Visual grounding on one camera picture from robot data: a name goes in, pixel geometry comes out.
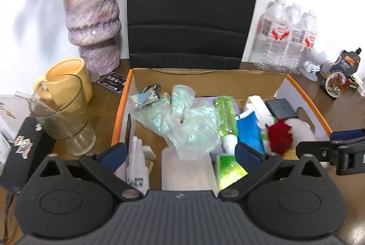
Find black power bank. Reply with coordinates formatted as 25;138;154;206
266;98;297;120

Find white robot speaker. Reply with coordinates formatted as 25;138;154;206
299;51;328;81

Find clear water bottle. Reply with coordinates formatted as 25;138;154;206
254;0;288;70
297;10;318;74
281;3;303;73

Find clear glass cup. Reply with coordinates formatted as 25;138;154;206
28;74;96;156

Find blue toothpaste tube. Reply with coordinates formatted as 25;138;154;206
237;110;266;155

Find yellow and white plush toy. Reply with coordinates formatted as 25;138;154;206
262;116;330;168

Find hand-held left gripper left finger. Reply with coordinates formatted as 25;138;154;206
38;142;149;203

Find small white bottle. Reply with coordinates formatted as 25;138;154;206
223;135;238;154

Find translucent cotton swab box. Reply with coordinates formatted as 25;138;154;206
162;146;219;191

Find black chair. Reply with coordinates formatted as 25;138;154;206
126;0;264;71

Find red fuzzy flower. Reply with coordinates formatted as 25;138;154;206
266;119;294;155

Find black food pouch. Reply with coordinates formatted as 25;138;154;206
319;47;362;100

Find black device with stickers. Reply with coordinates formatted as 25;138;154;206
0;116;57;194

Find orange cardboard box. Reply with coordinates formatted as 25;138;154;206
111;67;333;195

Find iridescent plastic bag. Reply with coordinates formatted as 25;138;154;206
134;84;221;160

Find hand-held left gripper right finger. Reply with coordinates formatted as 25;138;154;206
218;142;328;203

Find black card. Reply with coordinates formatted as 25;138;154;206
95;72;126;96

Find foil wrapper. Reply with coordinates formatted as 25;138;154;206
130;84;162;111

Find green tissue pack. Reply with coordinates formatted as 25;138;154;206
216;154;248;191

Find purple fuzzy vase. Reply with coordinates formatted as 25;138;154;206
61;0;123;76

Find black pen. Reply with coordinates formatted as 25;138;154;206
125;113;132;155

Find green plastic bottle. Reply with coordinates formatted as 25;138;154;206
214;95;238;137

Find white spray bottle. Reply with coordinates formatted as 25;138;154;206
125;137;156;191

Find yellow mug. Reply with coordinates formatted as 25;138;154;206
33;57;94;104

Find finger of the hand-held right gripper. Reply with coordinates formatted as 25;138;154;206
295;140;343;161
329;129;365;145

